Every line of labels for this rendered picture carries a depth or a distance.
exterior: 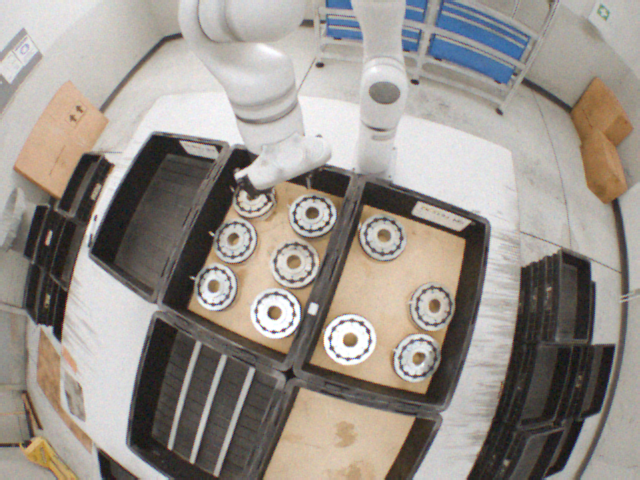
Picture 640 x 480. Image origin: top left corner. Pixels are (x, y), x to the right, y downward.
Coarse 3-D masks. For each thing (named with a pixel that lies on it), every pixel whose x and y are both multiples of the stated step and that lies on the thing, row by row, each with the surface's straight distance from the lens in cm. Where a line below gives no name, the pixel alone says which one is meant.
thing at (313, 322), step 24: (360, 192) 52; (408, 192) 55; (480, 216) 59; (336, 264) 47; (480, 264) 56; (480, 288) 54; (312, 336) 46; (336, 384) 48; (456, 384) 53; (432, 408) 52
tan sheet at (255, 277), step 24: (288, 192) 64; (312, 192) 63; (288, 216) 61; (312, 216) 60; (264, 240) 60; (264, 264) 59; (216, 288) 61; (264, 288) 58; (216, 312) 61; (240, 312) 59; (264, 336) 57; (288, 336) 56
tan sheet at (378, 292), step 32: (416, 224) 63; (352, 256) 58; (416, 256) 60; (448, 256) 63; (352, 288) 56; (384, 288) 57; (448, 288) 62; (384, 320) 57; (320, 352) 56; (384, 352) 57; (416, 352) 59; (384, 384) 58; (416, 384) 60
